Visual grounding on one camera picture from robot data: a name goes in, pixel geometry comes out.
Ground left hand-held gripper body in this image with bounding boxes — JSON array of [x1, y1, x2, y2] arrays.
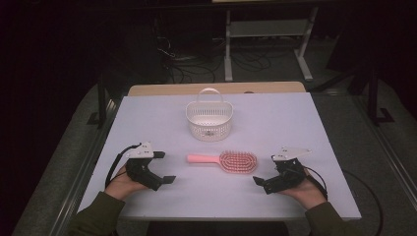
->
[[125, 141, 164, 192]]

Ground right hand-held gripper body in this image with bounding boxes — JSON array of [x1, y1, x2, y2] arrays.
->
[[262, 147, 313, 196]]

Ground pink hairbrush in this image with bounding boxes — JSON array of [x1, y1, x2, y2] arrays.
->
[[186, 149, 259, 175]]

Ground white plastic basket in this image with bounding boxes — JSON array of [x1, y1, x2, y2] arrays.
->
[[185, 87, 234, 143]]

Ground person's right hand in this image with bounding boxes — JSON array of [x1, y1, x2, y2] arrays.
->
[[278, 167, 328, 211]]

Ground person's left hand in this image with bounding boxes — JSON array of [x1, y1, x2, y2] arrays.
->
[[104, 164, 148, 202]]

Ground wooden table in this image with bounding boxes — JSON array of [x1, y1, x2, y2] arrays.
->
[[127, 81, 307, 97]]

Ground black stand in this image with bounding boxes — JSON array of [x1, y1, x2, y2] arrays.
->
[[366, 63, 396, 127], [86, 73, 115, 128]]

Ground white metal stand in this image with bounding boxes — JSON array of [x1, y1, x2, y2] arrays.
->
[[223, 5, 320, 83]]

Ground black cable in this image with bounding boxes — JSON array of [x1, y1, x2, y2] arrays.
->
[[303, 165, 385, 236], [104, 143, 143, 190]]

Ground metal floor rail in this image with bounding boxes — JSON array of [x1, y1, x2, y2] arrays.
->
[[48, 97, 124, 236], [353, 94, 417, 210]]

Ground tangle of floor cables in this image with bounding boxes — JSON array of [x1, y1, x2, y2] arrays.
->
[[155, 33, 227, 85]]

